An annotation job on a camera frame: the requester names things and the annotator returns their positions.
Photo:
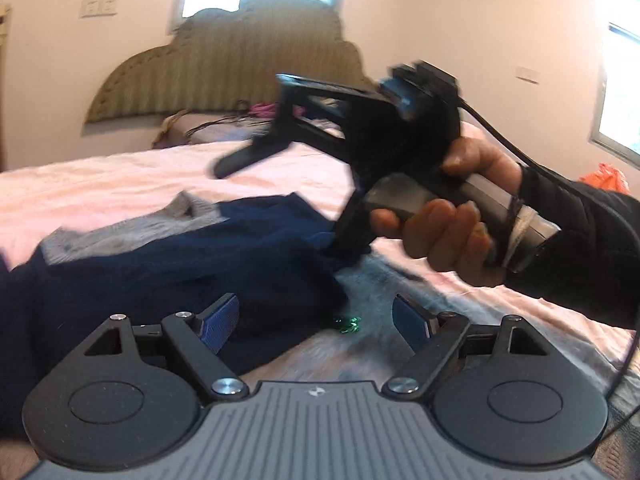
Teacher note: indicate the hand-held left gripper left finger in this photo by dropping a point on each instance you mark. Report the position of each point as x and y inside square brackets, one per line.
[220, 322]

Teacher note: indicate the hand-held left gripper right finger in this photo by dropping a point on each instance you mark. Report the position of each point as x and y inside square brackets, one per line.
[407, 322]

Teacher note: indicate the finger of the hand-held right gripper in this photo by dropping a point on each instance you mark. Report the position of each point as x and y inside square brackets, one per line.
[255, 152]
[325, 87]

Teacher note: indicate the navy and grey sweater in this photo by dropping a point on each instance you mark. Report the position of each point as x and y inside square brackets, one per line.
[175, 280]

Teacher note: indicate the person's right forearm black sleeve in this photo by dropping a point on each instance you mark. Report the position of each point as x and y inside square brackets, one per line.
[575, 250]

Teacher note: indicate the person's right hand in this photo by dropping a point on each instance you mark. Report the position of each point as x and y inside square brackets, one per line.
[450, 240]

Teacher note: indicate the pink small item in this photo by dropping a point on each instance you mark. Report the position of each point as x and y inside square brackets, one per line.
[262, 109]

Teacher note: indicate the pale pillow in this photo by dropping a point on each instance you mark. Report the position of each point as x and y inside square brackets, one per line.
[210, 127]

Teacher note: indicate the small green shiny trinket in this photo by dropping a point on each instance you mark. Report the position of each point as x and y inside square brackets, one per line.
[350, 324]

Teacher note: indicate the dark cloth on headboard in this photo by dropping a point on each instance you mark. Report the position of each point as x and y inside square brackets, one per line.
[280, 0]

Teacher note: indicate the olive padded headboard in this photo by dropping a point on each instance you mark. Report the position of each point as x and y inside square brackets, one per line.
[200, 65]

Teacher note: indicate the pink bed sheet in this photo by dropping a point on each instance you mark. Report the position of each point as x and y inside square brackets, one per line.
[125, 170]

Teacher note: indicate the orange plastic bag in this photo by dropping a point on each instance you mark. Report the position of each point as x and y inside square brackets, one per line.
[602, 177]

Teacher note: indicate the white wall socket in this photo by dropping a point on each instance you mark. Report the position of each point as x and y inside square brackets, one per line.
[527, 74]

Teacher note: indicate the window with dark frame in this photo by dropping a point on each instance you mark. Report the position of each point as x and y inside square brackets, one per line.
[620, 100]

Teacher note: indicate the white wall switch panel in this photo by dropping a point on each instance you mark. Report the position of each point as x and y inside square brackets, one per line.
[99, 6]

